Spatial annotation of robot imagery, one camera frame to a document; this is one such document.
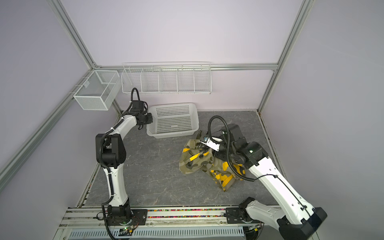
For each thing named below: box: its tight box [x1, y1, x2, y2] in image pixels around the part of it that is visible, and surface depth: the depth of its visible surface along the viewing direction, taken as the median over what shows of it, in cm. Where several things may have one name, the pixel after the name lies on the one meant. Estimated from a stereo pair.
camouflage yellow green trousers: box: [179, 139, 246, 192], surface depth 68 cm
